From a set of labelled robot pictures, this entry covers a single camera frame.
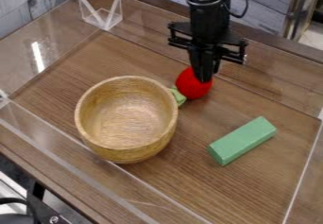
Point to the green rectangular block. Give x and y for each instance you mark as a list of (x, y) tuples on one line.
[(242, 140)]

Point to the round wooden bowl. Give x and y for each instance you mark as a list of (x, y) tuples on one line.
[(126, 118)]

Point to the red knitted strawberry fruit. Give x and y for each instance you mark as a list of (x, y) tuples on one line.
[(189, 88)]

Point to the metal table leg background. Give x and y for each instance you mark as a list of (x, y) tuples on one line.
[(301, 11)]

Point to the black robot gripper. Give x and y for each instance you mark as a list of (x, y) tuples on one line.
[(208, 38)]

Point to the clear acrylic corner bracket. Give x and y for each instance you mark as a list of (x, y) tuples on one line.
[(102, 18)]

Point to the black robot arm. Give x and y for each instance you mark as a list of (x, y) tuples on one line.
[(206, 35)]

